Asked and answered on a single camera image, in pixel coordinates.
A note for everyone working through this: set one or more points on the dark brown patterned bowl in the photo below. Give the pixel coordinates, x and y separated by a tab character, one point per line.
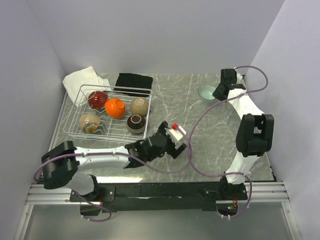
136	124

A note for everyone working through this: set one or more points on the dark red bowl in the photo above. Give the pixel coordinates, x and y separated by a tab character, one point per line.
97	99

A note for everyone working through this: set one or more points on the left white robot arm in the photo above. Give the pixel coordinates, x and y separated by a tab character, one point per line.
64	166

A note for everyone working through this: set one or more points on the tan ceramic bowl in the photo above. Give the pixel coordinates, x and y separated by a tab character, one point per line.
139	106

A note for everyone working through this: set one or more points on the white folded cloth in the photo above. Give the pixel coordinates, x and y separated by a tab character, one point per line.
84	79

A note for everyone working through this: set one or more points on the white wire dish rack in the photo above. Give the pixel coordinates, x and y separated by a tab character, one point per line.
100	113

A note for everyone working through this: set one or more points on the light blue bowl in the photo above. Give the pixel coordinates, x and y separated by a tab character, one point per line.
205	92

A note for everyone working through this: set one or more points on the black folded cloth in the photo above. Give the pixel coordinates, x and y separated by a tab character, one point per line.
134	85

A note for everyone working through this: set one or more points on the orange bowl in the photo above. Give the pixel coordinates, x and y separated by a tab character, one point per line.
115	108

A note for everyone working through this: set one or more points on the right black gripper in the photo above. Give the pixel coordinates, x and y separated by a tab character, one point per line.
217	95

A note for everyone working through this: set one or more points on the beige floral bowl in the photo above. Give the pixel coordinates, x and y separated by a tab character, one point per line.
89	122

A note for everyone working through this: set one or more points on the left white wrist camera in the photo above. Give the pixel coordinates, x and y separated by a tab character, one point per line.
176	133

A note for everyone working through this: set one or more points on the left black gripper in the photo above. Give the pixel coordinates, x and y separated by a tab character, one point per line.
173	151

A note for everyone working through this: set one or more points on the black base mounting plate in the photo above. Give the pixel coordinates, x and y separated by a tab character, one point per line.
149	196

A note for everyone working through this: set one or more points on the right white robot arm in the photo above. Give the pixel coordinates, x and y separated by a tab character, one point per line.
254	137

